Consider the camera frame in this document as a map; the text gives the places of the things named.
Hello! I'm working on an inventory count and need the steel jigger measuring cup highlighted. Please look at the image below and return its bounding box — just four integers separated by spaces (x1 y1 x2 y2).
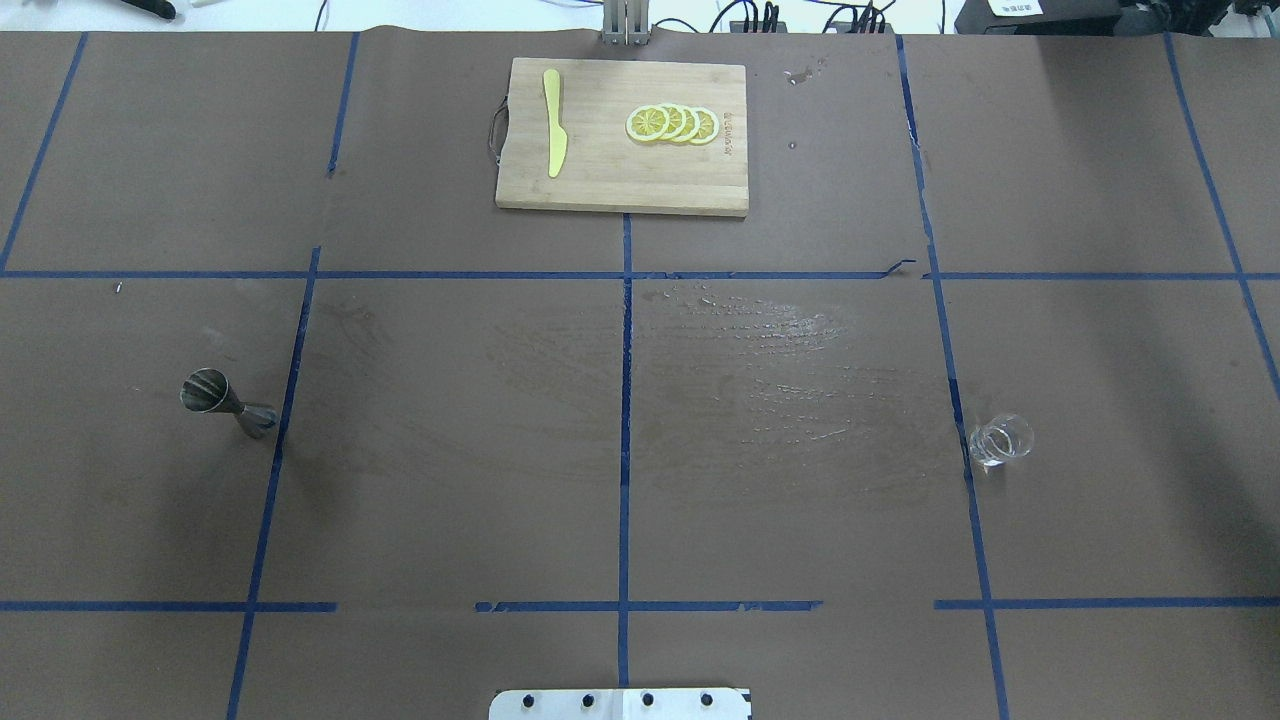
180 368 280 439

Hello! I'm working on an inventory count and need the aluminium frame post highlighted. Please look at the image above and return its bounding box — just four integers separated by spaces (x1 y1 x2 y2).
600 0 652 46

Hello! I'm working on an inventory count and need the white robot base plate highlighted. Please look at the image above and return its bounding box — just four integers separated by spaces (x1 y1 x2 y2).
488 687 753 719

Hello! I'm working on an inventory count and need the yellow plastic knife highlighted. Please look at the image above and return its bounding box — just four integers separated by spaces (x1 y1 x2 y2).
541 68 568 179

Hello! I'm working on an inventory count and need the wooden cutting board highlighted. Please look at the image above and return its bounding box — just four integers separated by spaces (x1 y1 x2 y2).
495 56 750 217

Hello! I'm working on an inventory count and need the clear glass cup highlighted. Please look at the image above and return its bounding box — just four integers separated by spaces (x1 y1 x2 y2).
968 413 1036 468

